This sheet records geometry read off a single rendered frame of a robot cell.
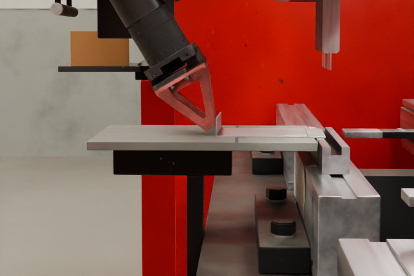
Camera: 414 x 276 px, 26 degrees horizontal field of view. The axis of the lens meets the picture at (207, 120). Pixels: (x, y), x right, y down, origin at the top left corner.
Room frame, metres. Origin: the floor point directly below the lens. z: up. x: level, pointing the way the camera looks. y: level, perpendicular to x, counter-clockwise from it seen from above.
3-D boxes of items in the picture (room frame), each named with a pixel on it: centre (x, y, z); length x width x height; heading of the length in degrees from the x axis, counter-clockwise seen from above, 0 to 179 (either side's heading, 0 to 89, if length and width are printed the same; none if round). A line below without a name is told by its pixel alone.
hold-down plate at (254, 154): (1.70, -0.11, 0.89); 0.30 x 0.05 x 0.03; 178
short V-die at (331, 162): (1.07, -0.14, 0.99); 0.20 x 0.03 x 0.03; 178
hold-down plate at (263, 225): (1.06, -0.09, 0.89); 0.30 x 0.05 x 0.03; 178
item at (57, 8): (2.38, 0.37, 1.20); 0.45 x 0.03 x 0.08; 3
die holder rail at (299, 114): (1.64, -0.17, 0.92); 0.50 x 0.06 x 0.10; 178
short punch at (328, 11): (1.09, -0.15, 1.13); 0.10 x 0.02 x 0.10; 178
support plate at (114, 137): (1.10, 0.00, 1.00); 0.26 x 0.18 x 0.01; 88
